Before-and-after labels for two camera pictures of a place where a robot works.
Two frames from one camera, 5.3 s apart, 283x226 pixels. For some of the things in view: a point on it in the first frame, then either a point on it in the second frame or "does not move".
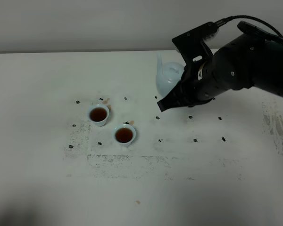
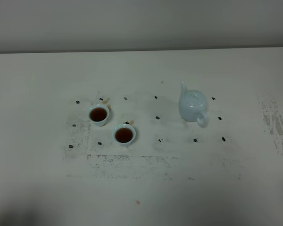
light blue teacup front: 125,134 does not move
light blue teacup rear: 98,114 does not move
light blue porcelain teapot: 169,75 → 193,105
